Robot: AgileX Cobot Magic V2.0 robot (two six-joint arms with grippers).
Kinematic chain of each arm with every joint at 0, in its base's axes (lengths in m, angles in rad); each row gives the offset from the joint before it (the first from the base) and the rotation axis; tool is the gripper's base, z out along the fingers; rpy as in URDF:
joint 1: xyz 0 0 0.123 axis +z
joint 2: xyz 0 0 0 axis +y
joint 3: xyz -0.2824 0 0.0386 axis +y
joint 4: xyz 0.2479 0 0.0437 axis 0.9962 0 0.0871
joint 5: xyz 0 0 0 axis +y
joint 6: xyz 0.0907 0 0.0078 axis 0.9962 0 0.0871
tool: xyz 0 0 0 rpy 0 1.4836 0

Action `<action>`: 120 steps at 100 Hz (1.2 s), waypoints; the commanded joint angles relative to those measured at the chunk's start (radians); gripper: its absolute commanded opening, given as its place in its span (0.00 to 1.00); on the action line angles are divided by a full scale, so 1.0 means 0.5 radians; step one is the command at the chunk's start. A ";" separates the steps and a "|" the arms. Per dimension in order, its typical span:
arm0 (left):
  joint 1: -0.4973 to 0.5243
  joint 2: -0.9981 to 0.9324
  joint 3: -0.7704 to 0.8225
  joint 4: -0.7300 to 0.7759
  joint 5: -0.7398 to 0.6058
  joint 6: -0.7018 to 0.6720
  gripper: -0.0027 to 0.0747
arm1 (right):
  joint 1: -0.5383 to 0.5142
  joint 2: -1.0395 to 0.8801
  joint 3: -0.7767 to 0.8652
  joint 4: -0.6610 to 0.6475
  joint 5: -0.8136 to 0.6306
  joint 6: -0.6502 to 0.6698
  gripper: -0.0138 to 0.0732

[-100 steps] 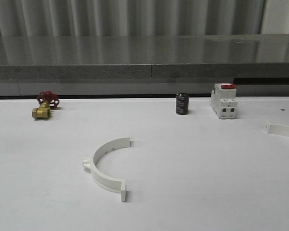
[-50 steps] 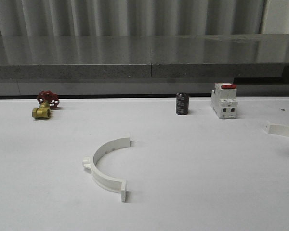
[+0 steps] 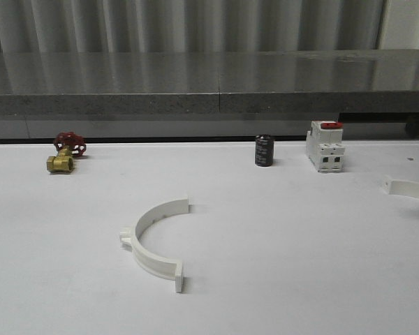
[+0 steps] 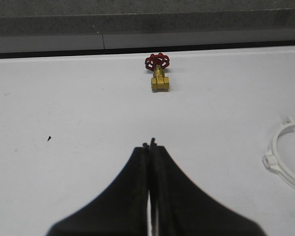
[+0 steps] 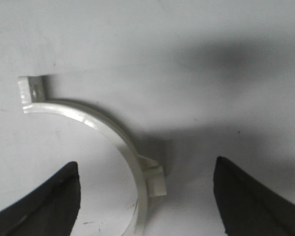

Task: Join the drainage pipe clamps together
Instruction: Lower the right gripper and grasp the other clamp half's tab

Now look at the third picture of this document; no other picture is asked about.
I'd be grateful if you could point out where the white half pipe clamp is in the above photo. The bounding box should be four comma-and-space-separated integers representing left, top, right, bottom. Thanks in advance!
119, 195, 189, 293
382, 176, 419, 200

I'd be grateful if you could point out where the grey stone countertop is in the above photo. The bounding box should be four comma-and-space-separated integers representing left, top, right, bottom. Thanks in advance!
0, 50, 419, 119

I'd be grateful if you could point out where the black cylindrical capacitor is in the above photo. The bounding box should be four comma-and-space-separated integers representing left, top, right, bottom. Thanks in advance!
254, 134, 274, 167

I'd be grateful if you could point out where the brass valve red handwheel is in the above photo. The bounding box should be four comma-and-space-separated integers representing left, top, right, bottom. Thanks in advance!
46, 132, 87, 173

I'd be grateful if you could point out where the white circuit breaker red switch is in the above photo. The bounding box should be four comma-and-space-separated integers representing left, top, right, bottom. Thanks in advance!
306, 121, 345, 173

